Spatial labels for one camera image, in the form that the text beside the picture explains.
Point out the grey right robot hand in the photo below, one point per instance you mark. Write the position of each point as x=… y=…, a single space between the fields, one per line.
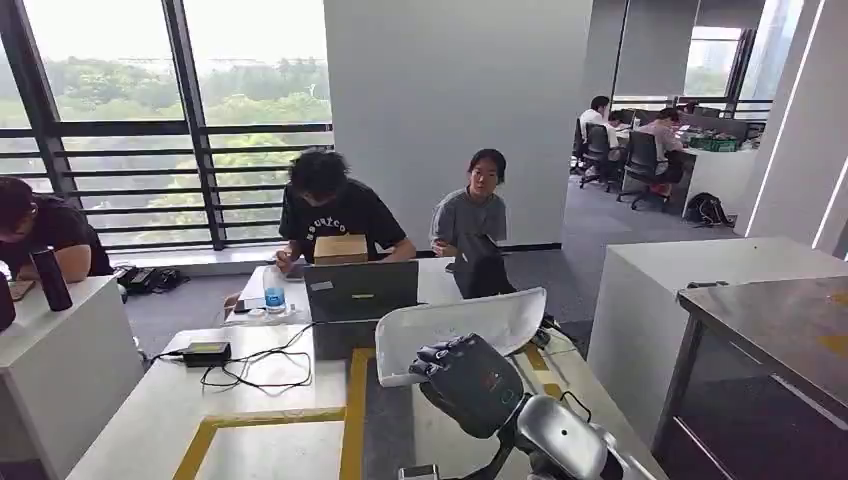
x=474 y=391

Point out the white plastic shell part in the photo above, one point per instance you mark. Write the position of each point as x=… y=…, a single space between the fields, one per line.
x=457 y=318

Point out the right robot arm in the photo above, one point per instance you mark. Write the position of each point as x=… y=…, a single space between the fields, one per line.
x=563 y=438

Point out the white desk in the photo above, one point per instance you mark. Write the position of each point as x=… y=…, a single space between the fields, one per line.
x=719 y=179
x=437 y=281

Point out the black laptop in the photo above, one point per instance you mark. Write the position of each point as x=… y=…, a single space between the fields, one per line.
x=480 y=268

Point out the grey laptop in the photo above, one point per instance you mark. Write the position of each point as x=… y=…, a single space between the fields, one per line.
x=361 y=291

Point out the person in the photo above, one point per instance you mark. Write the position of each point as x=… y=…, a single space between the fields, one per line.
x=596 y=119
x=56 y=228
x=351 y=212
x=662 y=136
x=467 y=215

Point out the white cabinet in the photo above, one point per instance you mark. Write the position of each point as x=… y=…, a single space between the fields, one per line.
x=66 y=371
x=636 y=318

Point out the cardboard box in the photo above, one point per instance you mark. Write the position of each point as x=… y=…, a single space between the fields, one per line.
x=340 y=250

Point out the clear water bottle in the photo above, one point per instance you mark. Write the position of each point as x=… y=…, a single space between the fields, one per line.
x=274 y=291

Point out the smartphone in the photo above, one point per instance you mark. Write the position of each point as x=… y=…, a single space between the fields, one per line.
x=248 y=305

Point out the small black flat object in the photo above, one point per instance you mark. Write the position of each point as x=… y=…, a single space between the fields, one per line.
x=706 y=285

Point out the black office chair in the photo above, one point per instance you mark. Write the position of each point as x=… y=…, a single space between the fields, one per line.
x=596 y=156
x=641 y=166

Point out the black power adapter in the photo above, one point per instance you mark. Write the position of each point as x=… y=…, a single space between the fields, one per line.
x=206 y=354

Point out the black backpack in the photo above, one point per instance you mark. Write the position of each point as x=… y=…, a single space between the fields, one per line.
x=705 y=210

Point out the white table with tape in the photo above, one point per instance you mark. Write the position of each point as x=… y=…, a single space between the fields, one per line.
x=166 y=404

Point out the steel bench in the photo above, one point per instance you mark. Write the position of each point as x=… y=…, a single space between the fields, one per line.
x=782 y=331

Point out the green plastic crate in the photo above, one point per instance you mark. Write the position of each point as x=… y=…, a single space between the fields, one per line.
x=714 y=142

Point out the black window railing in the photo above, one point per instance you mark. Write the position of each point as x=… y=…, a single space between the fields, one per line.
x=132 y=154

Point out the black thermos bottle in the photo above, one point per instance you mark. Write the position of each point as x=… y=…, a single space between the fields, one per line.
x=52 y=281

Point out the dark cylinder container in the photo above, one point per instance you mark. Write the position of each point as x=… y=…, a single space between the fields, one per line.
x=5 y=301

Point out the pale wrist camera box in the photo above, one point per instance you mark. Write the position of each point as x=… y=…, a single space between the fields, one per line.
x=417 y=473

